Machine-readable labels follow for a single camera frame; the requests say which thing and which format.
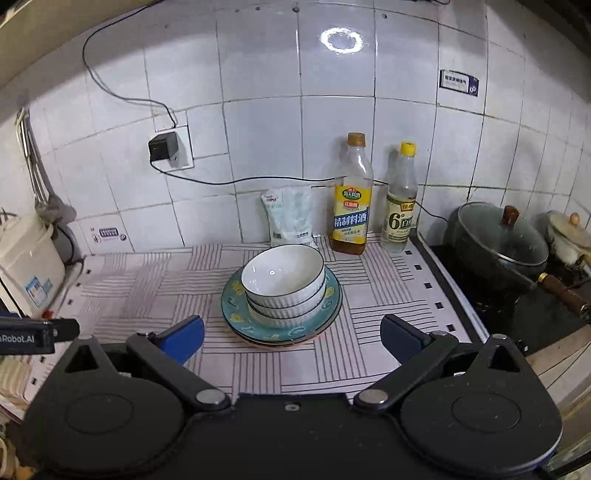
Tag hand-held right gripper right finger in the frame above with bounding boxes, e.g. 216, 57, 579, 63
353, 314, 527, 411

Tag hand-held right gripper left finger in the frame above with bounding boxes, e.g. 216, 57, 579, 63
62, 315, 232, 411

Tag blue plate with egg print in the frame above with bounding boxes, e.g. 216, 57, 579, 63
221, 268, 343, 342

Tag plain white plate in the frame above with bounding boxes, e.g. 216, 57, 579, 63
225, 318, 341, 346

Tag white ribbed bowl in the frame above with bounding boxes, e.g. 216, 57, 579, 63
249, 302, 325, 330
241, 244, 326, 297
245, 279, 326, 319

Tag striped counter mat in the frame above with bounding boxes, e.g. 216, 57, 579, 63
28, 240, 476, 402

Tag white rice cooker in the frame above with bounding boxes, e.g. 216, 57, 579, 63
0, 213, 66, 320

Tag black cooktop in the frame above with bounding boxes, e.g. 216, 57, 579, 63
411, 233, 591, 356

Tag yellow-capped vinegar bottle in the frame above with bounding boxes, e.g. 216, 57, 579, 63
381, 141, 420, 254

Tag black pot with glass lid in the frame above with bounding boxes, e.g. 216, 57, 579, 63
444, 202, 589, 317

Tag brown-capped cooking wine bottle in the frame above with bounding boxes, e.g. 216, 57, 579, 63
331, 132, 375, 256

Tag hanging kitchen utensils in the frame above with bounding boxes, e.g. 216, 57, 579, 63
17, 107, 80, 228

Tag white salt bag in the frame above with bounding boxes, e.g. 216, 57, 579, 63
261, 185, 315, 247

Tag small cream enamel pot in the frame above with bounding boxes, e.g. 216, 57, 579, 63
547, 210, 591, 271

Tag black power adapter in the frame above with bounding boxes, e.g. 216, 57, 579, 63
148, 131, 180, 163

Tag thin black cable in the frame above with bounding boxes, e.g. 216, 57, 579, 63
82, 28, 178, 130
148, 157, 455, 227

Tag white wall socket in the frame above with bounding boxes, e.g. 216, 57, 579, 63
154, 124, 195, 172

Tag blue and white wall sticker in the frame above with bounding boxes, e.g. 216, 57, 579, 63
438, 69, 480, 97

